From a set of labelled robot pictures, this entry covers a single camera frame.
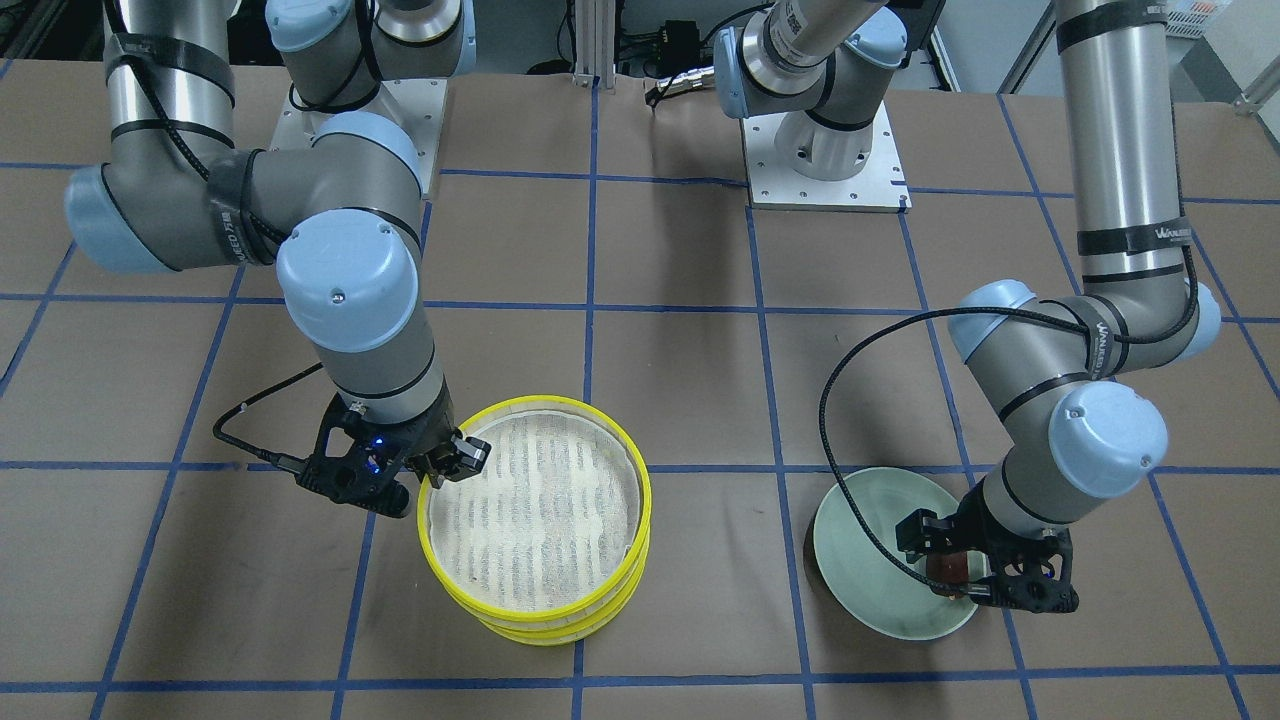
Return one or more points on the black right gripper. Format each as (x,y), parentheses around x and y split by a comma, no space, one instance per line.
(424,441)

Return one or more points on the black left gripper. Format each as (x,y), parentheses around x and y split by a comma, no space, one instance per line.
(978,541)

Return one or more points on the brown rectangular bun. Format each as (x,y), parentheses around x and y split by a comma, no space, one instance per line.
(948,568)

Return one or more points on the yellow steamer basket with cloth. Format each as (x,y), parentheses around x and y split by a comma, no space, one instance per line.
(560,517)

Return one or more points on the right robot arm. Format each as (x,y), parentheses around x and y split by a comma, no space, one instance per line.
(334,219)

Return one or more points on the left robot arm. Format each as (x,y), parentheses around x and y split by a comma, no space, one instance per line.
(1048,366)

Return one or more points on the yellow bamboo steamer basket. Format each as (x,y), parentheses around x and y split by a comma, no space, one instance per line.
(573,627)

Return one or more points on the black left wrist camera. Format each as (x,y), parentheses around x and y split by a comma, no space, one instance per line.
(1028,574)

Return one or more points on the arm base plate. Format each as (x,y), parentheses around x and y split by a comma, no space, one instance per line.
(406,116)
(795,164)

